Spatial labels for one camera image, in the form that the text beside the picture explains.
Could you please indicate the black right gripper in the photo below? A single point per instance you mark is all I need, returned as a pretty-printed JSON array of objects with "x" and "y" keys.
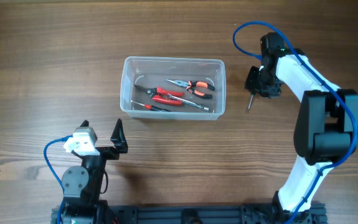
[{"x": 250, "y": 84}]

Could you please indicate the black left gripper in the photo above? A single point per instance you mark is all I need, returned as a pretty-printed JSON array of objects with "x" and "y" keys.
[{"x": 120, "y": 143}]

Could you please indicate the red black screwdriver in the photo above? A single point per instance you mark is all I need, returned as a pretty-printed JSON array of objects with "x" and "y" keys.
[{"x": 151, "y": 107}]

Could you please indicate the clear plastic container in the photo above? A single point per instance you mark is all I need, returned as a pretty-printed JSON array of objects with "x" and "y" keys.
[{"x": 152, "y": 72}]

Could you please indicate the small silver wrench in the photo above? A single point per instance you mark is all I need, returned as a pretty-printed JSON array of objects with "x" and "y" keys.
[{"x": 199, "y": 106}]

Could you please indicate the red handled cutters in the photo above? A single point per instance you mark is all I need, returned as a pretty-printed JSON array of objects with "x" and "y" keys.
[{"x": 161, "y": 95}]

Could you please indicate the orange black needle-nose pliers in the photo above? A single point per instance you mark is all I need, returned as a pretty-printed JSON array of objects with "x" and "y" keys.
[{"x": 191, "y": 86}]

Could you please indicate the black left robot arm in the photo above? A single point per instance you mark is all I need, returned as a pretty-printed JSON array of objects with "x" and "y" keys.
[{"x": 82, "y": 184}]

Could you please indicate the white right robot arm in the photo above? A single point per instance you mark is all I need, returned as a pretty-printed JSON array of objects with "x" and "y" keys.
[{"x": 324, "y": 127}]

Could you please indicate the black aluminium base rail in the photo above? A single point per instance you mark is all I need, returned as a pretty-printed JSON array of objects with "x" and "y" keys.
[{"x": 245, "y": 214}]

